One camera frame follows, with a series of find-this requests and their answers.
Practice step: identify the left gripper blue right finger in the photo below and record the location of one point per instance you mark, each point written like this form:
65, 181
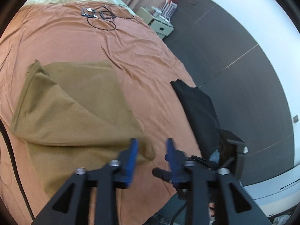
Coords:
176, 159

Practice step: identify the striped gift bag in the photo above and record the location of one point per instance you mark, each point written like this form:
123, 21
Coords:
168, 8

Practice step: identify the mustard brown printed t-shirt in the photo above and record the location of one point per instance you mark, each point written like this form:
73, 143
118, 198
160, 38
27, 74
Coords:
71, 116

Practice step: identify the folded black clothes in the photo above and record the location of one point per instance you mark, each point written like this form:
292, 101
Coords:
202, 117

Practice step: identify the white bedside cabinet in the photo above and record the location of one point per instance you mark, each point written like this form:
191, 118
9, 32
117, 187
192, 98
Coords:
158, 25

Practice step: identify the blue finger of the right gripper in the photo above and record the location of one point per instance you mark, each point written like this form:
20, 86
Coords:
167, 176

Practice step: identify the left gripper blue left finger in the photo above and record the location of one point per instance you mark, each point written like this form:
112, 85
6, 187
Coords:
129, 162

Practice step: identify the orange bed blanket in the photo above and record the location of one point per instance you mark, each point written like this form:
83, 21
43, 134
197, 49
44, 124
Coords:
145, 68

